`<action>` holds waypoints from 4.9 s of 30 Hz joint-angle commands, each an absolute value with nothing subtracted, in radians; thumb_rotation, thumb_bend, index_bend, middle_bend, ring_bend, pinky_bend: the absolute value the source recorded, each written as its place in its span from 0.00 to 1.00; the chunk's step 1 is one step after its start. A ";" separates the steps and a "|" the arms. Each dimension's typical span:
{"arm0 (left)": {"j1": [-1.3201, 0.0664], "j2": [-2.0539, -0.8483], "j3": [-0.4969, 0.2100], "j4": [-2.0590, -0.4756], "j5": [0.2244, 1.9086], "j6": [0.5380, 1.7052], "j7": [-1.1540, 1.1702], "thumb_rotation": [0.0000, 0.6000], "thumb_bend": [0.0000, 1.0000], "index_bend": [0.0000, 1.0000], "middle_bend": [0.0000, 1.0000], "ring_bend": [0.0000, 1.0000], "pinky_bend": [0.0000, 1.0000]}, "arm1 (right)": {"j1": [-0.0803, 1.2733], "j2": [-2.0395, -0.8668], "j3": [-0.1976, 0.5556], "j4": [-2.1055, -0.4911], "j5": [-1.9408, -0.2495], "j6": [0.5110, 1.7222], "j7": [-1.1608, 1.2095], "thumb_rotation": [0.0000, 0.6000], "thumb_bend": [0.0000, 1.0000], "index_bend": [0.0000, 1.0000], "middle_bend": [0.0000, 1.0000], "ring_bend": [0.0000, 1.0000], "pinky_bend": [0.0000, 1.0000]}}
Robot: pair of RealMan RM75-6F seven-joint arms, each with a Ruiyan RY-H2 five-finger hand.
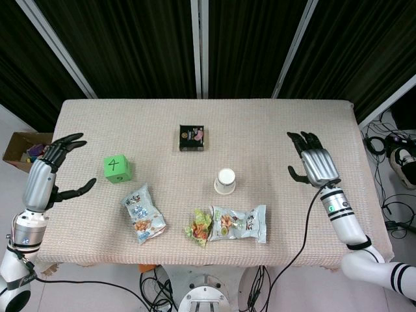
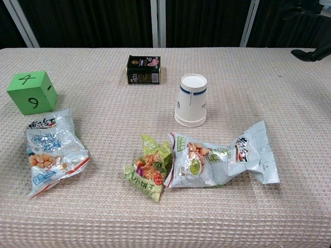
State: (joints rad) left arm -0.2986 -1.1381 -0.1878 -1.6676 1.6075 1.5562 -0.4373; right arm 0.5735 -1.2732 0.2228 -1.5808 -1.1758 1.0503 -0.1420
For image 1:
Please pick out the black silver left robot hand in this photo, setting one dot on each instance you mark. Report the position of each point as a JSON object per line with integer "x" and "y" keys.
{"x": 39, "y": 182}

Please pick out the cardboard box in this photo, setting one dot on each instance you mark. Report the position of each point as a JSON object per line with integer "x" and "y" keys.
{"x": 14, "y": 149}

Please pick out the white green snack bag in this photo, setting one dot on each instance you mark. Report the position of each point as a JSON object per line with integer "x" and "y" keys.
{"x": 240, "y": 224}

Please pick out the black pleated curtain panel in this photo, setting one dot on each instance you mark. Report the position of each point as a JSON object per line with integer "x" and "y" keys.
{"x": 357, "y": 48}
{"x": 130, "y": 48}
{"x": 19, "y": 65}
{"x": 247, "y": 48}

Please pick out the blue white peanut snack bag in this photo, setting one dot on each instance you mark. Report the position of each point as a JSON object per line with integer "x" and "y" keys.
{"x": 143, "y": 214}

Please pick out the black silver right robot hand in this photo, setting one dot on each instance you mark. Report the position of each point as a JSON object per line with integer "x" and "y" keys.
{"x": 318, "y": 165}

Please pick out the black luncheon meat can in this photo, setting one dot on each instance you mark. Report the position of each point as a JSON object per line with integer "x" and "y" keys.
{"x": 193, "y": 138}

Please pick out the white partition post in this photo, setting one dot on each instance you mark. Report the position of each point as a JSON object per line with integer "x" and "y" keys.
{"x": 386, "y": 102}
{"x": 199, "y": 48}
{"x": 58, "y": 48}
{"x": 294, "y": 48}

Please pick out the green foam number cube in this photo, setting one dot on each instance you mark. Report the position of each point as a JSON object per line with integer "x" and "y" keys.
{"x": 116, "y": 167}

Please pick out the small green biscuit bag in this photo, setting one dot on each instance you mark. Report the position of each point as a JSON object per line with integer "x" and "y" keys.
{"x": 199, "y": 227}

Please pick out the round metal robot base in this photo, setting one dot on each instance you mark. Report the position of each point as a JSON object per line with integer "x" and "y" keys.
{"x": 203, "y": 299}

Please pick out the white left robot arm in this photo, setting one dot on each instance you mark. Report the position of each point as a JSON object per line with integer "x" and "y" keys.
{"x": 26, "y": 234}

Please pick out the black white shoe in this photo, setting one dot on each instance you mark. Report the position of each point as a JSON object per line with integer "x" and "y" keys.
{"x": 402, "y": 164}

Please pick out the beige waffle tablecloth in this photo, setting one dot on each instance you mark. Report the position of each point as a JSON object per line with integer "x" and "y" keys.
{"x": 227, "y": 113}

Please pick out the colourful toys in box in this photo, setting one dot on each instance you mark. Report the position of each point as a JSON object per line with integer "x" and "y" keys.
{"x": 34, "y": 152}

